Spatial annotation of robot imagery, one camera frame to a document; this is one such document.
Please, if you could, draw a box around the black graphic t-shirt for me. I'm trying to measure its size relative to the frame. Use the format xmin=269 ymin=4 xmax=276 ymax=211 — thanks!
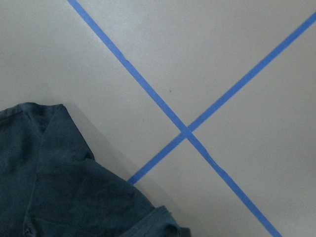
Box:
xmin=0 ymin=103 xmax=191 ymax=237

